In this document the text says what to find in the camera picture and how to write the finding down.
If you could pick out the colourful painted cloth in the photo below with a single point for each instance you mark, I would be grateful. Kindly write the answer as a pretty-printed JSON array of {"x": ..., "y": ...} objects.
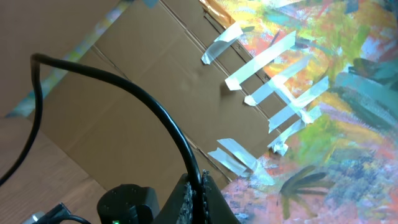
[{"x": 342, "y": 168}]

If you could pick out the white tape strip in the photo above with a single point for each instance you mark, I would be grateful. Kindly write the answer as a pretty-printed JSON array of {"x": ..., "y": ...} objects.
[
  {"x": 241, "y": 162},
  {"x": 258, "y": 62},
  {"x": 298, "y": 104},
  {"x": 276, "y": 84},
  {"x": 279, "y": 146},
  {"x": 221, "y": 43}
]

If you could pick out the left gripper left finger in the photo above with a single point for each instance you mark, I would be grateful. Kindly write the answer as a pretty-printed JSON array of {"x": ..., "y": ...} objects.
[{"x": 178, "y": 208}]

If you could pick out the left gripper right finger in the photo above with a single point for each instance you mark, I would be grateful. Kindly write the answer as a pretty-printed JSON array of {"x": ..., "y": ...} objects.
[{"x": 215, "y": 208}]

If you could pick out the brown cardboard sheet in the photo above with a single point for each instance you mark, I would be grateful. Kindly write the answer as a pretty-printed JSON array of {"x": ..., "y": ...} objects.
[{"x": 116, "y": 139}]

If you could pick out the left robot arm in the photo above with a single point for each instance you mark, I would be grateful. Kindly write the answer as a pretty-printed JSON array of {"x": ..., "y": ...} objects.
[{"x": 132, "y": 204}]

